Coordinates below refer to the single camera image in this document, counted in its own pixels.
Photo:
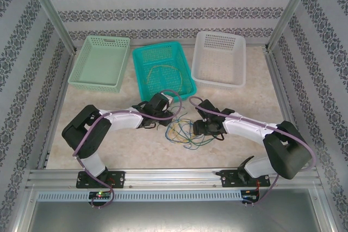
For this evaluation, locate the grey metal panel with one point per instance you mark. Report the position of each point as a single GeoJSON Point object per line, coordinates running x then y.
{"type": "Point", "coordinates": [174, 215]}

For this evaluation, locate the aluminium mounting rail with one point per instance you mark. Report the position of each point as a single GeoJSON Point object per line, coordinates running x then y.
{"type": "Point", "coordinates": [174, 179]}

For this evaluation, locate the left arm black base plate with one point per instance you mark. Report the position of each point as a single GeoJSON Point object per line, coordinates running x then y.
{"type": "Point", "coordinates": [119, 179]}

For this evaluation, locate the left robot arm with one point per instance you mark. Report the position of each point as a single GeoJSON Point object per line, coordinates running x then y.
{"type": "Point", "coordinates": [122, 119]}

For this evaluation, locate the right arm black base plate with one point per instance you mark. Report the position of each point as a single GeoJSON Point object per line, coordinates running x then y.
{"type": "Point", "coordinates": [227, 179]}

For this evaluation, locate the aluminium frame post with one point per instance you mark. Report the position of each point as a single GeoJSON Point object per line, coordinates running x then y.
{"type": "Point", "coordinates": [51, 12]}
{"type": "Point", "coordinates": [291, 12]}

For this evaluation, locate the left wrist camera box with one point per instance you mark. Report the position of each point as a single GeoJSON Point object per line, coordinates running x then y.
{"type": "Point", "coordinates": [168, 99]}

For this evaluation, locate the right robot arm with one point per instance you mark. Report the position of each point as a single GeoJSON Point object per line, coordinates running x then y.
{"type": "Point", "coordinates": [244, 128]}

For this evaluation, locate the small circuit board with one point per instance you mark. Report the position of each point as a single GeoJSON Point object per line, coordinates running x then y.
{"type": "Point", "coordinates": [100, 194]}
{"type": "Point", "coordinates": [250, 196]}

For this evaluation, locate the white plastic basket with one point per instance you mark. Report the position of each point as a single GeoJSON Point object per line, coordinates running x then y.
{"type": "Point", "coordinates": [217, 58]}

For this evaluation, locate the light green plastic basket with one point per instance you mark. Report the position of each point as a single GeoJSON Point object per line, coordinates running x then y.
{"type": "Point", "coordinates": [98, 61]}

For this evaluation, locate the aluminium side rail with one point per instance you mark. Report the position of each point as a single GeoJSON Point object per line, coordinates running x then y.
{"type": "Point", "coordinates": [63, 90]}
{"type": "Point", "coordinates": [278, 80]}

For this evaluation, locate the teal plastic basket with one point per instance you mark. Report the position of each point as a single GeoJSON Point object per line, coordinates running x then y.
{"type": "Point", "coordinates": [163, 52]}

